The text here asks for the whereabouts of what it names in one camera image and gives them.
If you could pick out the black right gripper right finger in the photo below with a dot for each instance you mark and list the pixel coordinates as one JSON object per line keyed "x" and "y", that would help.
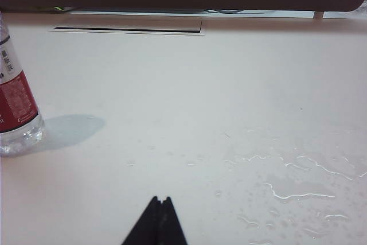
{"x": 170, "y": 227}

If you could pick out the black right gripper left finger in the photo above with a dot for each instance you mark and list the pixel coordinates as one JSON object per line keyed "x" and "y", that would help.
{"x": 144, "y": 227}

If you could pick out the clear red-label water bottle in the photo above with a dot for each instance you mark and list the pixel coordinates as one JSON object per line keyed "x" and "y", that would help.
{"x": 17, "y": 98}

